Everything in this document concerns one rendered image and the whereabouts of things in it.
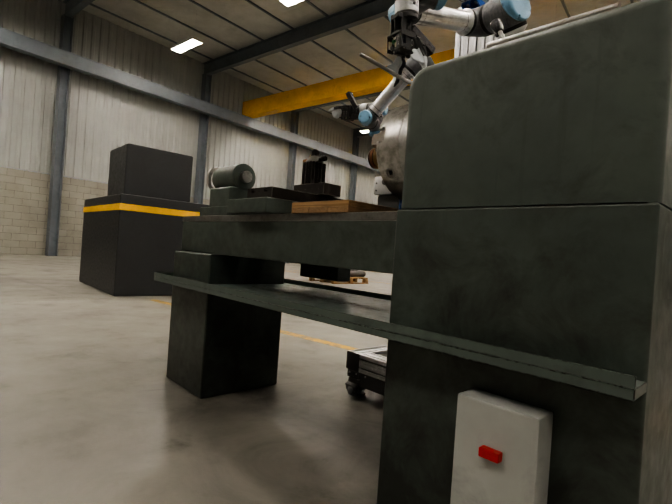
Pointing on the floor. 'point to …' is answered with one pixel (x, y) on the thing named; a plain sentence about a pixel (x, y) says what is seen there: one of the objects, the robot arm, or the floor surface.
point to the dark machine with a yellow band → (137, 222)
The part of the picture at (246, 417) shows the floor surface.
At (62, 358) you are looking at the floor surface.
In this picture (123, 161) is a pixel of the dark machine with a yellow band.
